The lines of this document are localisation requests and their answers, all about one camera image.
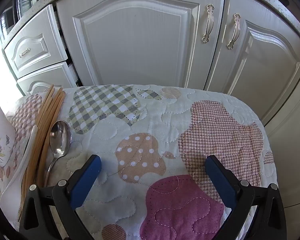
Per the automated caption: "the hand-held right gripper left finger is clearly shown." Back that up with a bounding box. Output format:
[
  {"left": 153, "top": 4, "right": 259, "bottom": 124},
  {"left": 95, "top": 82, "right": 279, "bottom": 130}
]
[{"left": 19, "top": 154, "right": 102, "bottom": 240}]

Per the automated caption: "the bundle of wooden chopsticks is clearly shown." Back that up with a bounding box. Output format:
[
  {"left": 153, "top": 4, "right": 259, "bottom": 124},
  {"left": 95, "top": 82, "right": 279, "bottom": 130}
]
[{"left": 17, "top": 84, "right": 66, "bottom": 223}]

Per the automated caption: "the patchwork quilted mat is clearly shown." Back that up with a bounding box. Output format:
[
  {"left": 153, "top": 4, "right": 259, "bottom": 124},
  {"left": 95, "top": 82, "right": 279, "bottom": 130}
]
[{"left": 0, "top": 84, "right": 278, "bottom": 240}]

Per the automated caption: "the white floral ceramic dish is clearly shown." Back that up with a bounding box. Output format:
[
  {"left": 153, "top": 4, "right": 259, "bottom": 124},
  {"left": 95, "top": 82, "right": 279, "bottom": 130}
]
[{"left": 0, "top": 87, "right": 17, "bottom": 168}]

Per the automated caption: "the speckled stone countertop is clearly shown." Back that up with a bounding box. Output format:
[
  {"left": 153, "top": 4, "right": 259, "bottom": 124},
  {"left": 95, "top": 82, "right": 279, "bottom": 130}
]
[{"left": 0, "top": 0, "right": 300, "bottom": 53}]

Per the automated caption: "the ornate metal door handle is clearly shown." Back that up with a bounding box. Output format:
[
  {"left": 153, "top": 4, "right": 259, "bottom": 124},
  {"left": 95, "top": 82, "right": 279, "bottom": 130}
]
[
  {"left": 227, "top": 13, "right": 241, "bottom": 50},
  {"left": 202, "top": 4, "right": 215, "bottom": 44}
]

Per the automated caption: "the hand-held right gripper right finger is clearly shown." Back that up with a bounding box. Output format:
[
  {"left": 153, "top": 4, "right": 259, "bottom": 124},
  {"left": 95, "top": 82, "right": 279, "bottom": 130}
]
[{"left": 205, "top": 155, "right": 287, "bottom": 240}]

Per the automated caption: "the black microwave oven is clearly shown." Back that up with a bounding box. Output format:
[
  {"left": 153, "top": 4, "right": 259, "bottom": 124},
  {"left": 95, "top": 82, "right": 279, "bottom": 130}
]
[{"left": 14, "top": 0, "right": 49, "bottom": 22}]

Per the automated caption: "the metal spoon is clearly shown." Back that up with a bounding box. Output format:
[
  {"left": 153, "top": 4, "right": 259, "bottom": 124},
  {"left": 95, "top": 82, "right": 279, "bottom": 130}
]
[{"left": 43, "top": 120, "right": 72, "bottom": 187}]

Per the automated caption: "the white ceramic spoon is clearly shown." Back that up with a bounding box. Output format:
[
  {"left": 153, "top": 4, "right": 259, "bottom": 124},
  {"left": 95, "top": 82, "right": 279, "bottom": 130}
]
[{"left": 1, "top": 124, "right": 38, "bottom": 198}]

